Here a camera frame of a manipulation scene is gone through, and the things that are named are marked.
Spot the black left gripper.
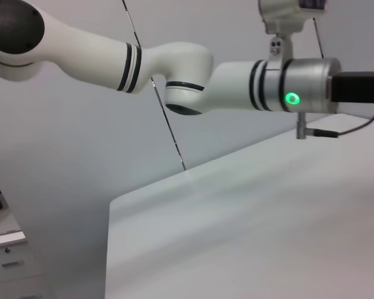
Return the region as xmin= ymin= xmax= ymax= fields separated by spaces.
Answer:
xmin=328 ymin=71 xmax=374 ymax=104

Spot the grey drawer cabinet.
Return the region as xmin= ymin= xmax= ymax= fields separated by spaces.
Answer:
xmin=0 ymin=230 xmax=49 ymax=299

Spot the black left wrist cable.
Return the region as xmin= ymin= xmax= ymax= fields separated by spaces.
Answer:
xmin=295 ymin=104 xmax=374 ymax=140

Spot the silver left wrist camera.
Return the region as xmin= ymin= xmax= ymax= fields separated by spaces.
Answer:
xmin=257 ymin=0 xmax=328 ymax=71

